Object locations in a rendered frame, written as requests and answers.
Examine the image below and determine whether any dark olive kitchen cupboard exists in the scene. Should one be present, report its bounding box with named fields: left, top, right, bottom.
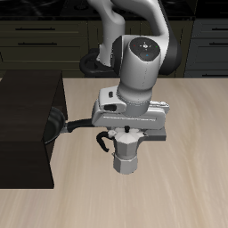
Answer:
left=0, top=19, right=103, bottom=72

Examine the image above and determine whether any black frying pan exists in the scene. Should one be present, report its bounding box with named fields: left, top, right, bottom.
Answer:
left=44, top=106, right=94, bottom=146

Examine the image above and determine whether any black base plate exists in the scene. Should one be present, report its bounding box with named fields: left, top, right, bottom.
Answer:
left=78, top=48, right=120, bottom=76

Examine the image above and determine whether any black kitchen countertop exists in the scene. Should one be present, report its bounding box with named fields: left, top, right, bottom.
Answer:
left=0, top=0, right=228, bottom=21

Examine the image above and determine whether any dark wooden cabinet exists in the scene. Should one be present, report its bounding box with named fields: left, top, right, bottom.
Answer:
left=0, top=69, right=69, bottom=190

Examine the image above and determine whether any silver moka pot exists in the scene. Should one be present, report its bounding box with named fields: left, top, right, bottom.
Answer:
left=95, top=126, right=149, bottom=175

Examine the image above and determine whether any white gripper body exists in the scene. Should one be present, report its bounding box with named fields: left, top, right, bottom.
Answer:
left=91, top=99, right=171, bottom=131

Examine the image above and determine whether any dark grey stove plate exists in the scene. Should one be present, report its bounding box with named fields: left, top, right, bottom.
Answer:
left=135, top=126, right=167, bottom=143

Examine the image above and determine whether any grey kitchen cupboard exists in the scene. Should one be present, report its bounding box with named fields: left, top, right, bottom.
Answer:
left=183, top=18, right=228, bottom=78

